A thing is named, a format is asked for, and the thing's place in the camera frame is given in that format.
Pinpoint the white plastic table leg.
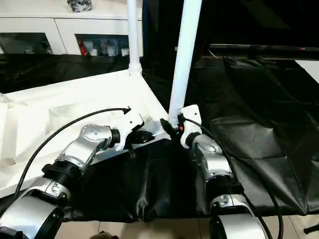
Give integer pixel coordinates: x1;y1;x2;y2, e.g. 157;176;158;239
126;0;143;77
167;0;203;125

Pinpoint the white plastic table top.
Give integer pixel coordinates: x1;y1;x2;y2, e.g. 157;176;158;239
0;68;172;199

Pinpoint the black mat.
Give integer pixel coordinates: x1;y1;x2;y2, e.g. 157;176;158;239
0;53;319;224

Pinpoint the long black bar device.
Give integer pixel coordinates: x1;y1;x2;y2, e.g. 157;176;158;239
209;44;319;54

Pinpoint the white glass-door cabinet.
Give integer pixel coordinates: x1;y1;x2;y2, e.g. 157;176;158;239
0;0;144;57

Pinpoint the white flat board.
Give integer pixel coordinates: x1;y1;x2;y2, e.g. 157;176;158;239
295;59;319;84

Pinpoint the dark grey bundle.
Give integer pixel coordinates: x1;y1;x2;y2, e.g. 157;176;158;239
66;0;94;13

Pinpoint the black tripod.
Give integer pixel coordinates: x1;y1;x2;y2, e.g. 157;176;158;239
303;223;319;235

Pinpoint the black left wrist camera cable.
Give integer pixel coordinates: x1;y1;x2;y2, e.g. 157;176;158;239
14;106;132;197

